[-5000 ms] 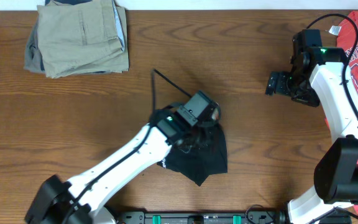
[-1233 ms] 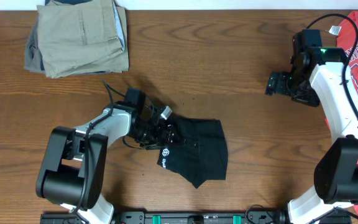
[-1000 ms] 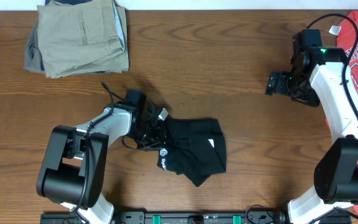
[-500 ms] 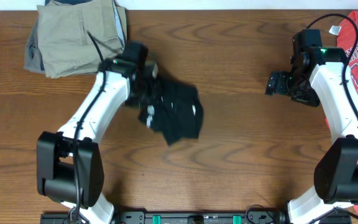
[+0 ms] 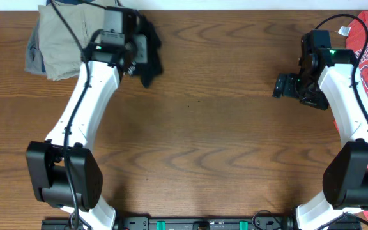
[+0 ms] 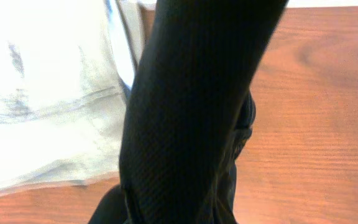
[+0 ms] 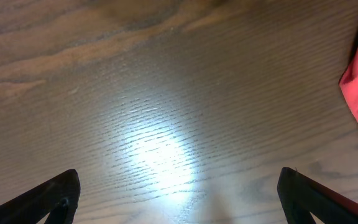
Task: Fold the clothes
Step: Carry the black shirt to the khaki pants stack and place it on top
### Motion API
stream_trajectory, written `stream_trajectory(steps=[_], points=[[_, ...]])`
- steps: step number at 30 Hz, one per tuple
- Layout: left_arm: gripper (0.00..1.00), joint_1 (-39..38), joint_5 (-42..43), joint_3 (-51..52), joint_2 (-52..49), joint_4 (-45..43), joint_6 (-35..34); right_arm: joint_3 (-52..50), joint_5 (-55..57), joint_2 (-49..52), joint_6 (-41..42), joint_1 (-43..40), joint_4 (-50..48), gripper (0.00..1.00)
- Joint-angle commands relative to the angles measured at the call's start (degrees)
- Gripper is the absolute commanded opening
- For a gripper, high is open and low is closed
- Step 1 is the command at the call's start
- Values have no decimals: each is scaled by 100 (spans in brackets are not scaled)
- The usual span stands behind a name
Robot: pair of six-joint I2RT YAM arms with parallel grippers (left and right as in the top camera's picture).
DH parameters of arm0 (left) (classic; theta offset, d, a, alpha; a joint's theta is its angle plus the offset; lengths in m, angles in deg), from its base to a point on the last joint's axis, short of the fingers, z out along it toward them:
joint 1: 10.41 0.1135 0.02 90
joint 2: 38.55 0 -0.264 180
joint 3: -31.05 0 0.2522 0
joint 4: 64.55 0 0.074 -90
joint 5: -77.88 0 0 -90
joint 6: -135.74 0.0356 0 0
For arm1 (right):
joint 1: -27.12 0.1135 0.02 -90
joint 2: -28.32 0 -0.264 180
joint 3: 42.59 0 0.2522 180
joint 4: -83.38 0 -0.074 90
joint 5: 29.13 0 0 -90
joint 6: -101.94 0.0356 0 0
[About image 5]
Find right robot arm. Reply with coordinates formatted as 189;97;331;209
273;46;368;229

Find black t-shirt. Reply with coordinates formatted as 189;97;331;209
127;15;163;88

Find folded grey garment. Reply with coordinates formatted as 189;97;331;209
24;0;95;77

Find folded khaki trousers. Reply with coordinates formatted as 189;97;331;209
37;0;121;81

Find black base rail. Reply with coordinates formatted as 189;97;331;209
41;215;362;230

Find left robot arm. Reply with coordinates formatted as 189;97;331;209
26;34;151;229

